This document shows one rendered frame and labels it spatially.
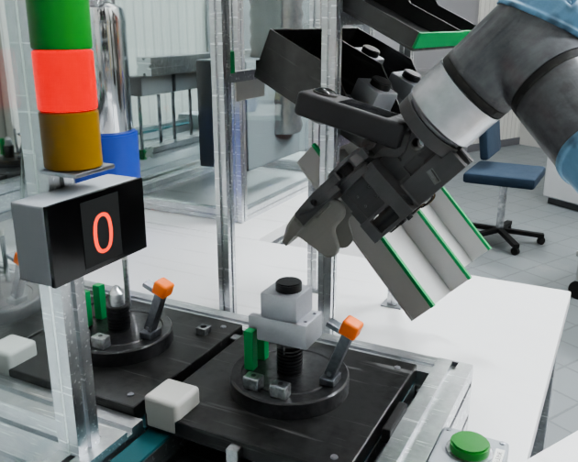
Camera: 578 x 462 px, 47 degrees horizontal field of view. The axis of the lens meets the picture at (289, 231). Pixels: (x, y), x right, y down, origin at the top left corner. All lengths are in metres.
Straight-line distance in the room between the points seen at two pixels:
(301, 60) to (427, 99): 0.37
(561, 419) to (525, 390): 1.63
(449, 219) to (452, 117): 0.59
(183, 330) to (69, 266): 0.38
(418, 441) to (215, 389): 0.24
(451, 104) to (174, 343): 0.51
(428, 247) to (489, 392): 0.23
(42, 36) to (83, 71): 0.04
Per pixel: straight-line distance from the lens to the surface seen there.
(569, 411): 2.76
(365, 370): 0.85
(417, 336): 1.19
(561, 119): 0.56
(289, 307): 0.74
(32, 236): 0.59
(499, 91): 0.60
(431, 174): 0.63
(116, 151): 1.60
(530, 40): 0.58
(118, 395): 0.82
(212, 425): 0.75
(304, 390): 0.76
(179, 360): 0.87
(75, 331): 0.69
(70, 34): 0.59
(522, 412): 1.02
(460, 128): 0.61
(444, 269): 1.04
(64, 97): 0.59
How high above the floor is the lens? 1.38
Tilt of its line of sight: 18 degrees down
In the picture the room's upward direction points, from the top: straight up
